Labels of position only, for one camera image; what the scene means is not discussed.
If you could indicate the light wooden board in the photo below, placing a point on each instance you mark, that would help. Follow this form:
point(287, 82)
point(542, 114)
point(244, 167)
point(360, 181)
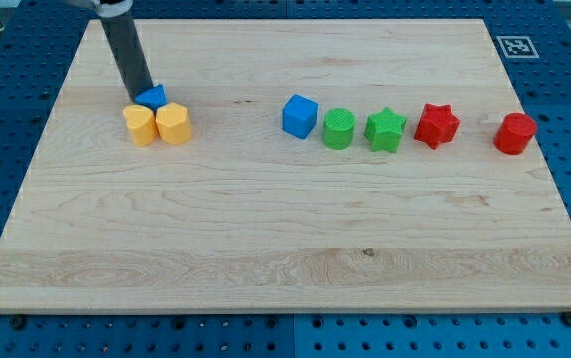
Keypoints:
point(246, 218)

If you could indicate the blue cube block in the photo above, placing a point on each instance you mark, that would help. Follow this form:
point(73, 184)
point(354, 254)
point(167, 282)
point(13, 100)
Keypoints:
point(299, 116)

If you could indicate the green cylinder block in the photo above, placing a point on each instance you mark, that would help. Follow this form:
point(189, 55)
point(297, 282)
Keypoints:
point(338, 128)

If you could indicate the green star block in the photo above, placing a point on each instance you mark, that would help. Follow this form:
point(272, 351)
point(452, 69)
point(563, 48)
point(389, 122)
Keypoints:
point(384, 130)

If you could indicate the yellow hexagon block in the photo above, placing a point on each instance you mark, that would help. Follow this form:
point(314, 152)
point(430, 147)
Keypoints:
point(173, 122)

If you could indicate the yellow heart block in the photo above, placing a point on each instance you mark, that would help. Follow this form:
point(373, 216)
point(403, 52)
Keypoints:
point(141, 124)

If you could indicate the blue triangle block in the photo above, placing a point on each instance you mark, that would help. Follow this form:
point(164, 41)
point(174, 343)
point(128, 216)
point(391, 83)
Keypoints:
point(153, 98)

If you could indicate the red star block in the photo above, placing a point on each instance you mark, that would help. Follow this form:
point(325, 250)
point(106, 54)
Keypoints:
point(437, 125)

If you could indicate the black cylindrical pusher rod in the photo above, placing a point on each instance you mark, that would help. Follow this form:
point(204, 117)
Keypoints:
point(122, 35)

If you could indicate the red cylinder block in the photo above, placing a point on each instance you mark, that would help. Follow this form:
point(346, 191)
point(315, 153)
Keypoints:
point(514, 134)

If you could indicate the white fiducial marker tag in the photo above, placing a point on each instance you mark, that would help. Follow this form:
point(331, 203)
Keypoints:
point(517, 47)

